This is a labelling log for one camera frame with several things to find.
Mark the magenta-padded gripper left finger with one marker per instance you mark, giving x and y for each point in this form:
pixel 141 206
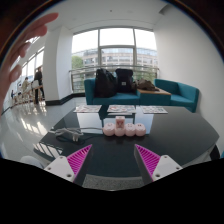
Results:
pixel 78 160

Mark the person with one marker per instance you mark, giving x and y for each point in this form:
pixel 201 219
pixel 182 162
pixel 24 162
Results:
pixel 13 60
pixel 25 85
pixel 38 81

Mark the pink power strip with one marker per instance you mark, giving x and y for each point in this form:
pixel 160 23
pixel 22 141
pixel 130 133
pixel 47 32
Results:
pixel 130 130

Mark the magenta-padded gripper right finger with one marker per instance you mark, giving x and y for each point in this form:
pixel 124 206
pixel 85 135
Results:
pixel 149 160

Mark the wood-topped teal side table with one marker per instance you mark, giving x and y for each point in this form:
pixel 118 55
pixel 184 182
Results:
pixel 155 97

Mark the brown bag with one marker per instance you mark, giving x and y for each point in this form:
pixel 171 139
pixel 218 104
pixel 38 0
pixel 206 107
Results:
pixel 146 85

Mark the metal window railing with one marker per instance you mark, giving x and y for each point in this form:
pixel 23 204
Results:
pixel 80 70

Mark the glossy black backpack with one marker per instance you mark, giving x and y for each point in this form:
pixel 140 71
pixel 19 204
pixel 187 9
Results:
pixel 104 83

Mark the black backpack with label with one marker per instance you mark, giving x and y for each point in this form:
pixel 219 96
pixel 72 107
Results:
pixel 124 80

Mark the teal sofa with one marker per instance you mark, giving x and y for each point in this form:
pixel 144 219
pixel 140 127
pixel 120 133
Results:
pixel 116 98
pixel 181 95

